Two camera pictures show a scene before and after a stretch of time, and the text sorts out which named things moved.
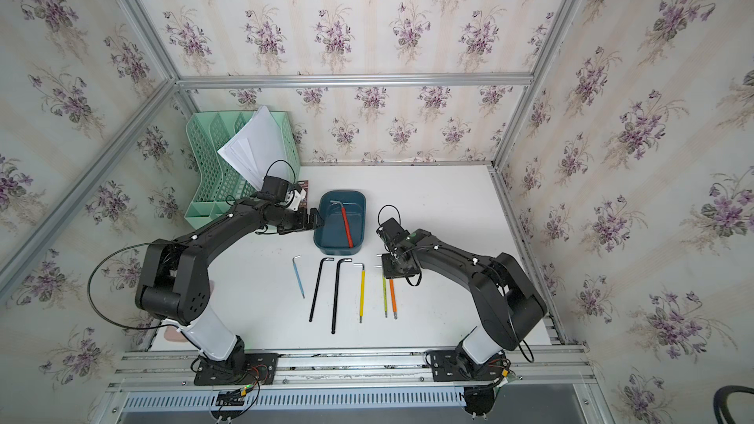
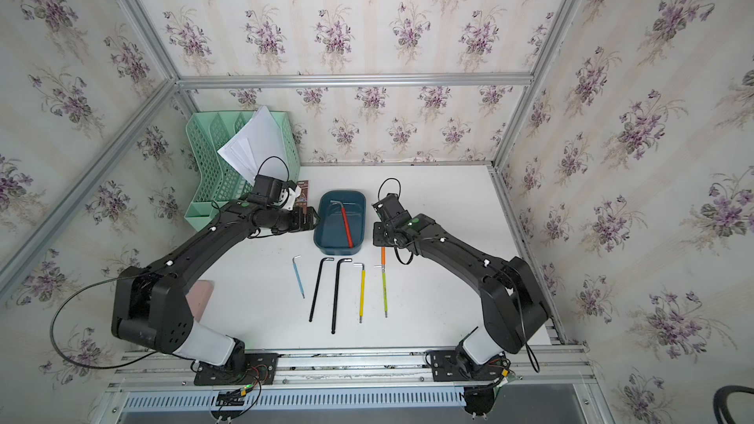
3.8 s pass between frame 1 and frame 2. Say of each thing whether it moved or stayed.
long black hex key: stayed
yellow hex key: stayed
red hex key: stayed
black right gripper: moved
